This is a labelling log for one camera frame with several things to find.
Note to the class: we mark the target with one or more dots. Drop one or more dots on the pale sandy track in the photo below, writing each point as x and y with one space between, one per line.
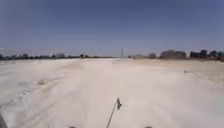
100 83

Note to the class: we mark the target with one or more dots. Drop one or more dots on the building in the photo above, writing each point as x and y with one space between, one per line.
172 54

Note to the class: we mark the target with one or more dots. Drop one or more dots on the robot's own part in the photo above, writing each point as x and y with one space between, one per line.
72 127
148 127

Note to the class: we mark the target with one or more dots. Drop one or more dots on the row of trees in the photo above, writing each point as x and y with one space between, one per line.
33 56

